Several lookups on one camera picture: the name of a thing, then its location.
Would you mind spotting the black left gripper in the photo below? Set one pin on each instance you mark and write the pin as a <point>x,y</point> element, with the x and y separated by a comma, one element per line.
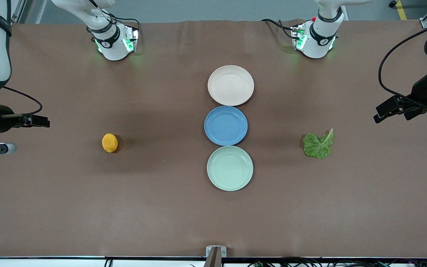
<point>420,91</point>

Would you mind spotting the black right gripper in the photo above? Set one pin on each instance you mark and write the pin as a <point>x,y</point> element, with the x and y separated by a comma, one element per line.
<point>3,118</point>

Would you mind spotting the green lettuce leaf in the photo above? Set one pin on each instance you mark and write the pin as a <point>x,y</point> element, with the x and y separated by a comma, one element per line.
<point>317,146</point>

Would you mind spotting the yellow lemon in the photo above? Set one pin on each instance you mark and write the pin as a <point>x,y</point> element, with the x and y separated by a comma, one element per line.
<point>109,143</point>

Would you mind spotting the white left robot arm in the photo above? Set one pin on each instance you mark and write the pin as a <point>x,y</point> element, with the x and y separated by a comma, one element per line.
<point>319,37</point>

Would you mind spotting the brown table cover sheet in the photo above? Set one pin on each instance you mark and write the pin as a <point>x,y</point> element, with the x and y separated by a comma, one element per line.
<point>87,185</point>

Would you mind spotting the black caster wheel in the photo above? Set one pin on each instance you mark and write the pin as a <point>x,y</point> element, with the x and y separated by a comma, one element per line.
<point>393,3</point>

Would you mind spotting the beige round plate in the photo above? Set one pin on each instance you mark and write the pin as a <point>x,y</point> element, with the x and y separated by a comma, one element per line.
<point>230,85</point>

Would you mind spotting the blue round plate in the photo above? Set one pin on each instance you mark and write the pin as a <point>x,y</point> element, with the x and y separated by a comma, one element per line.
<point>224,126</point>

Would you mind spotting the pale green round plate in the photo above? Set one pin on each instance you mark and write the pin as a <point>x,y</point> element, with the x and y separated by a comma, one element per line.
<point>230,168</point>

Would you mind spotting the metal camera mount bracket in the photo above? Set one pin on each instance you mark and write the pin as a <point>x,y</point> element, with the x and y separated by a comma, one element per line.
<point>215,259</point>

